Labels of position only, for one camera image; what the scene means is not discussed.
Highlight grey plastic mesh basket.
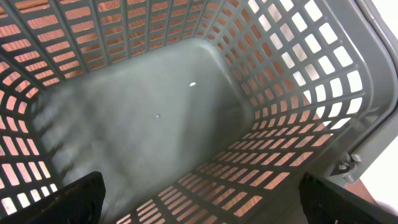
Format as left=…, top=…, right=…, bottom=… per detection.
left=1, top=0, right=397, bottom=223

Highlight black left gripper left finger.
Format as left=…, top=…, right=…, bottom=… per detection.
left=1, top=171, right=106, bottom=224

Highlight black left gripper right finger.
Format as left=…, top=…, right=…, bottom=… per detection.
left=298, top=172, right=397, bottom=224

